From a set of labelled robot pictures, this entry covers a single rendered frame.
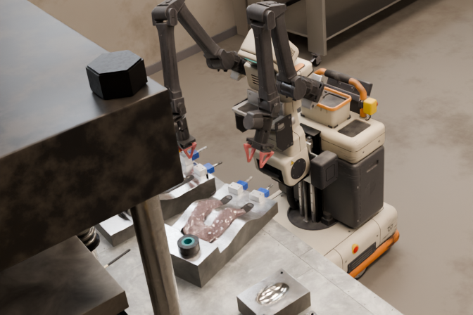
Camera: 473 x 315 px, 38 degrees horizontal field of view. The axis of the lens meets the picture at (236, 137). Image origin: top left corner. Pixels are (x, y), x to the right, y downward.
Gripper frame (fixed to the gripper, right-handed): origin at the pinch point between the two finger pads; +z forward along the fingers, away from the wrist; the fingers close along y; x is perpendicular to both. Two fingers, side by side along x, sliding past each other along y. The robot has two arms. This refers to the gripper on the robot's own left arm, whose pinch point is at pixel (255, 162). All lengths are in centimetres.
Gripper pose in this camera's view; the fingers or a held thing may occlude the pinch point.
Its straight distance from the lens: 276.8
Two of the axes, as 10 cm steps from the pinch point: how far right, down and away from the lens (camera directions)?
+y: 6.9, 3.2, -6.5
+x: 6.9, -0.2, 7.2
